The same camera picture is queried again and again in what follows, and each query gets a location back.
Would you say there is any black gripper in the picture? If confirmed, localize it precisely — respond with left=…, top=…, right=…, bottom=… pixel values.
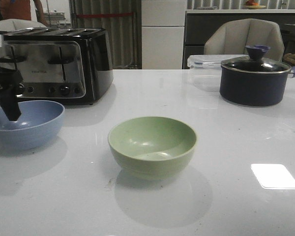
left=0, top=67, right=24, bottom=121

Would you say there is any blue bowl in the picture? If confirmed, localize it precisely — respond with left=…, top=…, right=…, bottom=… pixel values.
left=0, top=100, right=65, bottom=150

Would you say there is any green bowl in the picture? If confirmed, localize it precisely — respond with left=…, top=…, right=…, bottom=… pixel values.
left=108, top=117, right=197, bottom=180

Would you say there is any grey chair behind toaster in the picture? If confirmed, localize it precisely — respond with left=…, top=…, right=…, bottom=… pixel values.
left=0, top=19, right=46, bottom=31

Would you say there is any black chrome four-slot toaster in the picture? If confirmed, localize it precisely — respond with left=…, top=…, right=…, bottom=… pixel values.
left=0, top=28, right=113, bottom=105

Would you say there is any person in background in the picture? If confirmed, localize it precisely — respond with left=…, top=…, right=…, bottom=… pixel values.
left=0, top=0, right=48, bottom=26

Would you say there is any red barrier belt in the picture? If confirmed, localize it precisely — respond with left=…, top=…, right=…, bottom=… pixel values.
left=76, top=12, right=134, bottom=19

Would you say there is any white refrigerator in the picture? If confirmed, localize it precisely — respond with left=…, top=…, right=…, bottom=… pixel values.
left=141, top=0, right=187, bottom=69

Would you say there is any clear plastic food container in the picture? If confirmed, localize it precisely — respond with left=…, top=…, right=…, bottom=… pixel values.
left=187, top=55, right=245, bottom=92

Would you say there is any dark kitchen counter cabinet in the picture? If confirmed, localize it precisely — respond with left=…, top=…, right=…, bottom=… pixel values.
left=182, top=9, right=295, bottom=69

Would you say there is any beige upholstered chair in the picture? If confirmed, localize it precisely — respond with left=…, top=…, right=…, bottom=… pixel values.
left=204, top=18, right=285, bottom=61

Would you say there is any dark blue saucepan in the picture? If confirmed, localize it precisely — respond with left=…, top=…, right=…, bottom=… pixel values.
left=219, top=65, right=295, bottom=107

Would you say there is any glass pot lid blue knob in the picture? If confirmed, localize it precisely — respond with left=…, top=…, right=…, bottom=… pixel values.
left=221, top=45, right=291, bottom=74

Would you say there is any fruit bowl on counter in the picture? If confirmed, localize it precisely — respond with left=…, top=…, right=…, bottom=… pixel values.
left=243, top=0, right=266, bottom=9

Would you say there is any brown cloth on right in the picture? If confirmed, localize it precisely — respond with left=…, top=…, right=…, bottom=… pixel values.
left=283, top=53, right=295, bottom=66

